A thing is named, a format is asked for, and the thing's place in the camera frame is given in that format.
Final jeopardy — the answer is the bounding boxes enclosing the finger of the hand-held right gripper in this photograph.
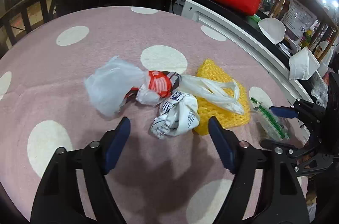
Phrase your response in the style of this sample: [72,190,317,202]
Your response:
[260,139,335,176]
[269,98,328,132]

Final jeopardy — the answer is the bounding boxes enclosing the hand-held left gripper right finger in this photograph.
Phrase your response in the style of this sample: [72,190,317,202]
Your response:
[208,115,310,224]

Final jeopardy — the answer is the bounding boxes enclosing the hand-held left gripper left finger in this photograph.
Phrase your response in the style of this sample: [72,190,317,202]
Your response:
[30,116,131,224]

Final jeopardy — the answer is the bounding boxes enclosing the clear packet green bristles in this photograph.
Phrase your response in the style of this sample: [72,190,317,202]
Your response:
[249,97,290,141]

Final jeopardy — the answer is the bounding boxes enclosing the white printed plastic bag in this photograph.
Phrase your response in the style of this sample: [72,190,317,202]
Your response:
[150,92,200,139]

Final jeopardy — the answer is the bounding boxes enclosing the clear plastic bag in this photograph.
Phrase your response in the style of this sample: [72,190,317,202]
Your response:
[311,78,329,108]

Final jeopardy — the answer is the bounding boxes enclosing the translucent white plastic bag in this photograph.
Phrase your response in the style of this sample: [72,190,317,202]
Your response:
[84,56,146,117]

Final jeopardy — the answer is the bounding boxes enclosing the white plastic jug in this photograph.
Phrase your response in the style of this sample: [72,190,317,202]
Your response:
[316,40,334,60]

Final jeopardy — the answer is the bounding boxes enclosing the yellow foam net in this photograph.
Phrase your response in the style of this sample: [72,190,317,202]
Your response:
[192,59,251,136]

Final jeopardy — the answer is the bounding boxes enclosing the red white crumpled wrapper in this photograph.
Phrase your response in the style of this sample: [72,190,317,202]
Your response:
[135,70,182,106]

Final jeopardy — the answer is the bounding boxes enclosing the printed paper sheet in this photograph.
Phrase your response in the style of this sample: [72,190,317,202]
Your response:
[281,0,317,34]

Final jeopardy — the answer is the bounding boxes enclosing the wooden shelf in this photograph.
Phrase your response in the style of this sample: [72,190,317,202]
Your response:
[265,0,339,60]

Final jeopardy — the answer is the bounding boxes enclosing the white drawer cabinet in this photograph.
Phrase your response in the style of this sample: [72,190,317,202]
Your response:
[183,0,313,118]

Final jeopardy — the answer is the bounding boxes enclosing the white handled plastic bag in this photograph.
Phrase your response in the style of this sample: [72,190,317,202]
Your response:
[179,74,245,115]

